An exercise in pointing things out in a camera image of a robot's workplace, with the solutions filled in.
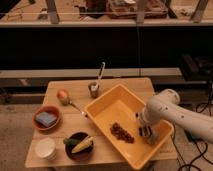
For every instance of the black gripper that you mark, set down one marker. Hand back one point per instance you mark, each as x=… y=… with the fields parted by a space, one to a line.
x=144 y=131

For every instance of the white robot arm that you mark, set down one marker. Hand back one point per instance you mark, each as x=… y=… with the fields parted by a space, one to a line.
x=165 y=105

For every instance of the yellow plastic tray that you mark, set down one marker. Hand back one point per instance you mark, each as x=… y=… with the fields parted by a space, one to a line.
x=119 y=105

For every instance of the brown crumbs pile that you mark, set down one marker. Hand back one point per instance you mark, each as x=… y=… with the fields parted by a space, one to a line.
x=121 y=134

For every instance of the yellow corn cob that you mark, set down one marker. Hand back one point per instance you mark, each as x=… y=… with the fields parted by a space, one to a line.
x=83 y=144

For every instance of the small brown cup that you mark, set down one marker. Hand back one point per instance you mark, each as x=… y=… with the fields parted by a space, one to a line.
x=93 y=94

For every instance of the metal spoon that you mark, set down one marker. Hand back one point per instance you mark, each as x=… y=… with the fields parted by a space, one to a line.
x=69 y=102

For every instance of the white brush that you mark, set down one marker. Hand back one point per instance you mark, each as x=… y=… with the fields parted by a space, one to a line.
x=99 y=77

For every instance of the dark brown bowl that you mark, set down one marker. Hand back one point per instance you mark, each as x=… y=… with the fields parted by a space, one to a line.
x=82 y=155

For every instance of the green cucumber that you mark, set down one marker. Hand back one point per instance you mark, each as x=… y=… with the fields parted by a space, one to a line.
x=70 y=141

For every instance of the wooden table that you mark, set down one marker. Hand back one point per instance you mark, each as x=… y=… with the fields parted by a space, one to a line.
x=72 y=121

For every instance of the orange bowl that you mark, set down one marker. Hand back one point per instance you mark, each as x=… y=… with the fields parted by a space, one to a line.
x=49 y=109

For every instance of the blue sponge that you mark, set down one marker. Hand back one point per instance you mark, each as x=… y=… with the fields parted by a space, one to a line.
x=46 y=119

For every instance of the white cup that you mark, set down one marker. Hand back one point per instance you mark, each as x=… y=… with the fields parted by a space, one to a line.
x=46 y=149

